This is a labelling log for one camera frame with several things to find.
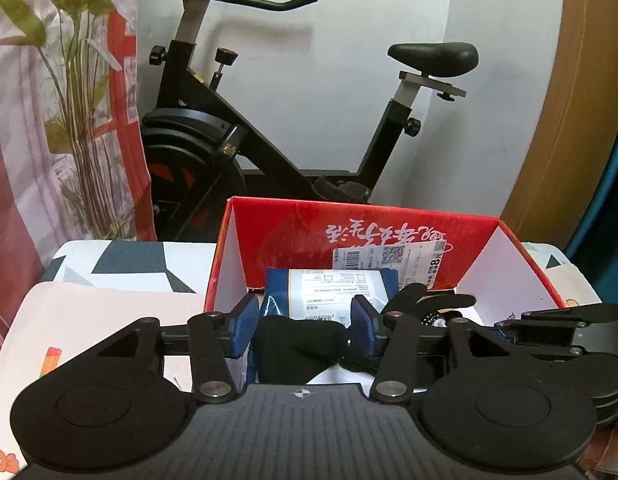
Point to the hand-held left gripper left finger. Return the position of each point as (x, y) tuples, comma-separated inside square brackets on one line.
[(244, 326)]

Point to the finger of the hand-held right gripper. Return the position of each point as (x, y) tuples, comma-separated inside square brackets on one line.
[(564, 316)]

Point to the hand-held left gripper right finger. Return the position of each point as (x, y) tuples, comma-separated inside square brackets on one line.
[(364, 326)]

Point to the blue packet with white label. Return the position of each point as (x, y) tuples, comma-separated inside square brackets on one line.
[(329, 290)]

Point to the black dotted glove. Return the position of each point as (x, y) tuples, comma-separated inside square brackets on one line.
[(414, 300)]

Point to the black sock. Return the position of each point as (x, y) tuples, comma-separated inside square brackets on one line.
[(299, 345)]

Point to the red strawberry print box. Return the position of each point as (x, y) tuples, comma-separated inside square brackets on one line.
[(289, 225)]

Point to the geometric patterned pillow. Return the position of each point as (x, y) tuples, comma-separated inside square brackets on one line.
[(129, 265)]

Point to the printed bedsheet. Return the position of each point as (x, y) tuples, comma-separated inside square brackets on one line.
[(89, 310)]

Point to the black exercise bike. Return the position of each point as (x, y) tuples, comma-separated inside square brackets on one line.
[(199, 125)]

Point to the wooden door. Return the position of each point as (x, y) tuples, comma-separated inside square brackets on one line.
[(564, 110)]

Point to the printed plant curtain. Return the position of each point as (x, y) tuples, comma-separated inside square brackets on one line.
[(19, 160)]

